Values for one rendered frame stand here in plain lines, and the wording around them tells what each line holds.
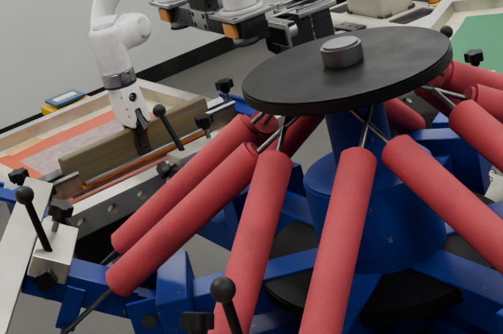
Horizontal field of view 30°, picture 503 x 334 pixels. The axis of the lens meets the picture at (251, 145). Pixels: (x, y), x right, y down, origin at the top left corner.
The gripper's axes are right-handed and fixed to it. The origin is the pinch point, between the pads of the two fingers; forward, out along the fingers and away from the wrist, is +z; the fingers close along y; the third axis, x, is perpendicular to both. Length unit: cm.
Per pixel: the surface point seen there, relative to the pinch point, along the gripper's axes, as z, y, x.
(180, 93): 2.7, 28.7, -27.2
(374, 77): -31, -96, 3
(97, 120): 6.2, 46.5, -8.7
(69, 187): 1.5, -2.9, 19.9
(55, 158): 6.0, 31.9, 10.6
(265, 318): 9, -74, 18
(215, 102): -0.5, 2.2, -23.2
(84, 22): 48, 367, -135
